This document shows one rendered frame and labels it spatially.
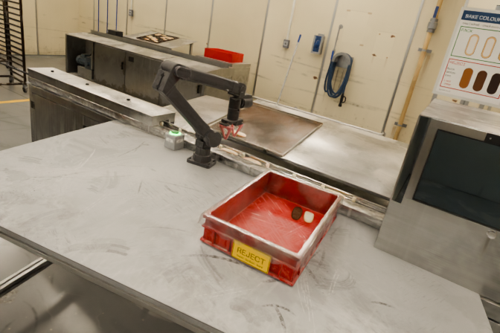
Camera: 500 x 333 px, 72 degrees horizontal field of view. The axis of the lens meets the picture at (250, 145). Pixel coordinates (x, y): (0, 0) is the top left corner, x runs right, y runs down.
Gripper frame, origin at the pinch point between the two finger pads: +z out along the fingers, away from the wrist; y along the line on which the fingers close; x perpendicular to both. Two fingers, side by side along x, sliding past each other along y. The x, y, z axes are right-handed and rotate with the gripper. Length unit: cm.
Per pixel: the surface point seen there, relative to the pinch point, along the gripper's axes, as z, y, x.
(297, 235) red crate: 11, -37, -57
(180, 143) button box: 8.1, -12.3, 20.6
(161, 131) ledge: 7.1, -8.9, 37.2
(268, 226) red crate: 11, -40, -47
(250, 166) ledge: 6.9, -8.4, -18.8
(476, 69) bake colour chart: -50, 78, -92
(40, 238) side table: 11, -94, -3
